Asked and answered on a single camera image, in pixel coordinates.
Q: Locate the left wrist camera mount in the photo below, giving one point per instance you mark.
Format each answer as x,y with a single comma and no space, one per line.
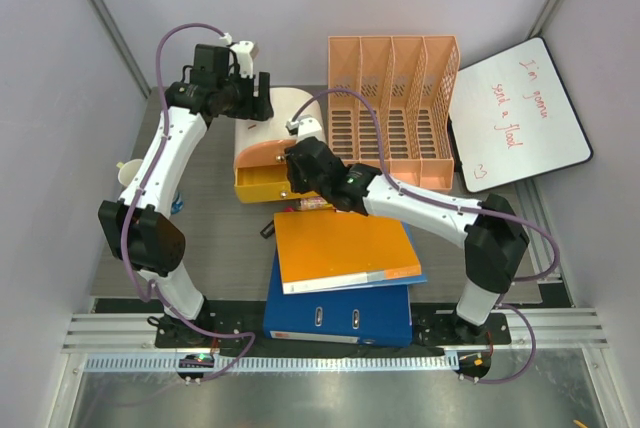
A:
243,54

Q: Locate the black binder clip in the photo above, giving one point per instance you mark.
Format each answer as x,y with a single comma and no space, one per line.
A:
267,231

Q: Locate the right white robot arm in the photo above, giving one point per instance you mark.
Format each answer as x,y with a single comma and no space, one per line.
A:
492,237

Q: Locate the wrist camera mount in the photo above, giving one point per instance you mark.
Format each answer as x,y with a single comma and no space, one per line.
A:
243,54
305,127

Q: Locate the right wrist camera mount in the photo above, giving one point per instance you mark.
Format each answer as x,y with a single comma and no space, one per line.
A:
305,127

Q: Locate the small blue-label bottle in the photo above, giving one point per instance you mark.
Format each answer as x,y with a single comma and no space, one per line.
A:
177,203

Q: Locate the blue ring binder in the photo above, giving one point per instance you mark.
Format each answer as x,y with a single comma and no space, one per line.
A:
394,299

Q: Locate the orange folder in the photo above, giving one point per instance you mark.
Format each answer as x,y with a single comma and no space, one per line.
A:
330,251

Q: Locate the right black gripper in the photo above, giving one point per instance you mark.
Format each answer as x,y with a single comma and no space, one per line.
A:
295,183

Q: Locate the yellow cabinet drawer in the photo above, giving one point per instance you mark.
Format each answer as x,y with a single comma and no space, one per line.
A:
265,184

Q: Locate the white arched drawer cabinet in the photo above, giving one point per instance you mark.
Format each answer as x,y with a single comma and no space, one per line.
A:
263,143

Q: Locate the orange desk file organizer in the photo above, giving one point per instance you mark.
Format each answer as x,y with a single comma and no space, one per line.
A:
390,104

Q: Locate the perforated cable tray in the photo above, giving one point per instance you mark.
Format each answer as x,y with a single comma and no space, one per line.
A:
200,362

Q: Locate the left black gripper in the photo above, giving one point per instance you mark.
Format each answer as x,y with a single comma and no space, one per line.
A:
257,108

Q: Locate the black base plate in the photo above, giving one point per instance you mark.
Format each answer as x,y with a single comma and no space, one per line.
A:
365,327

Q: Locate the white dry-erase board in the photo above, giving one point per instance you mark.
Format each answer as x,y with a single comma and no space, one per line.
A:
512,119

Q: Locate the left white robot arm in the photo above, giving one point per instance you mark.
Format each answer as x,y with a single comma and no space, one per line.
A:
137,225

